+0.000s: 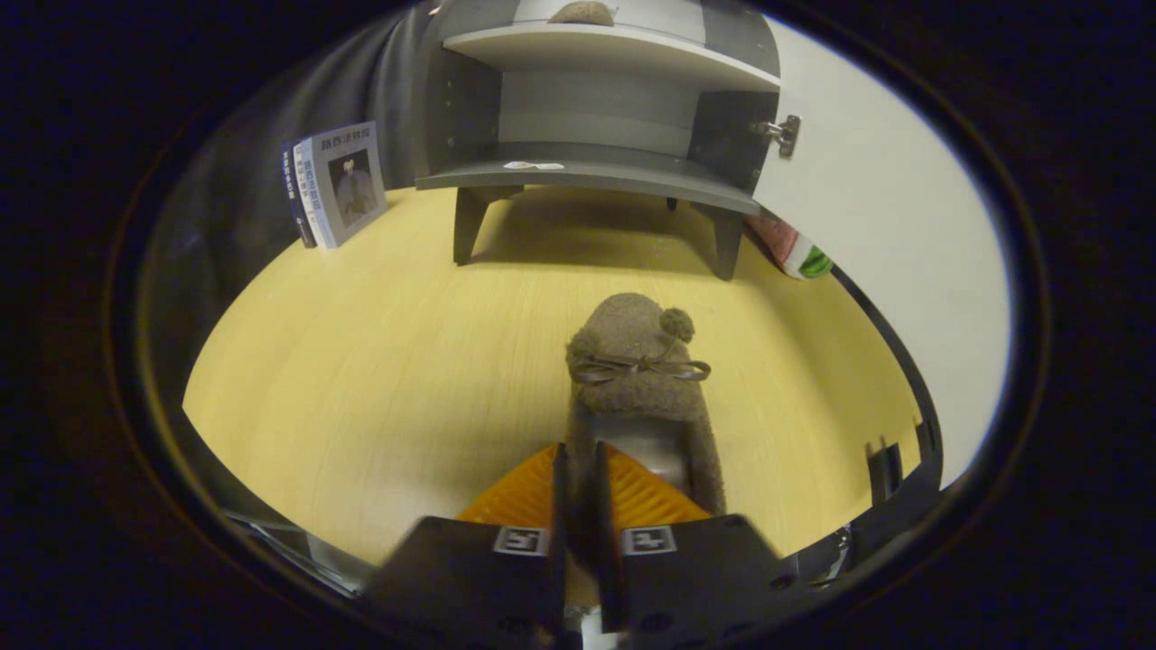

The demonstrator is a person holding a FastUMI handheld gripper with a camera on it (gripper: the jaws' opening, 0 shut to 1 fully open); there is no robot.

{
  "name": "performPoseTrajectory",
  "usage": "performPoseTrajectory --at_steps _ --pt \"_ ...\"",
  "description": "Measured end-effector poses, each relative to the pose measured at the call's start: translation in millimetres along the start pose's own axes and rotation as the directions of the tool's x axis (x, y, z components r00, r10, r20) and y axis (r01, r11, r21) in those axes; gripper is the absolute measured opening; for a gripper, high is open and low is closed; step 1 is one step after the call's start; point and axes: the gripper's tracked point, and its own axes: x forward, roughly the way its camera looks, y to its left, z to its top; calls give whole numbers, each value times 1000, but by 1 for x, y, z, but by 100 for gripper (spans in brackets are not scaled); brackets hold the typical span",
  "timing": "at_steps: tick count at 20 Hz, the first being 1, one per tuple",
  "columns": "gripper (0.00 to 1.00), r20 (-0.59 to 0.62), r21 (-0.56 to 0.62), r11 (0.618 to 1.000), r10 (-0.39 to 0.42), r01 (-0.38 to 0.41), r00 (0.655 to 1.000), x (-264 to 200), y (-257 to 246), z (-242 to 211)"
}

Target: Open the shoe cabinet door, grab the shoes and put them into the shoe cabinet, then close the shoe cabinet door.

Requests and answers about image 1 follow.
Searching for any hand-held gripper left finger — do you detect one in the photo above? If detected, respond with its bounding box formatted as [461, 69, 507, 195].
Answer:
[361, 442, 570, 650]

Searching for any black backdrop cloth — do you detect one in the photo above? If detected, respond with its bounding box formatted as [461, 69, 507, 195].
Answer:
[181, 9, 434, 299]

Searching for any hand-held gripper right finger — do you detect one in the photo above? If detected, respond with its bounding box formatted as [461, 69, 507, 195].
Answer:
[592, 441, 800, 650]

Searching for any brown fuzzy shoe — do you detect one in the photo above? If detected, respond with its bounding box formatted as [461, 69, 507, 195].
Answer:
[548, 0, 618, 26]
[564, 292, 728, 579]

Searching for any metal door hinge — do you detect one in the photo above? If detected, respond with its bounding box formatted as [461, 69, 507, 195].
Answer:
[750, 115, 802, 159]

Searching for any white portrait cover book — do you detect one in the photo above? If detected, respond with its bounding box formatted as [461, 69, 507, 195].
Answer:
[294, 121, 387, 249]

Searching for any watermelon slice toy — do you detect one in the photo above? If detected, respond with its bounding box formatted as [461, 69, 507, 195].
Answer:
[748, 212, 834, 281]

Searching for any grey shoe cabinet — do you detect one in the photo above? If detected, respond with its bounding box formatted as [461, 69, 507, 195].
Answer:
[415, 0, 782, 281]

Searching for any white shoe cabinet door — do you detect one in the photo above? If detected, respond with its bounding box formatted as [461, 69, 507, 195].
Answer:
[750, 14, 1014, 543]

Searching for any black door handle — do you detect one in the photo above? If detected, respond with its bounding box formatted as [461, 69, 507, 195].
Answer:
[865, 438, 904, 506]

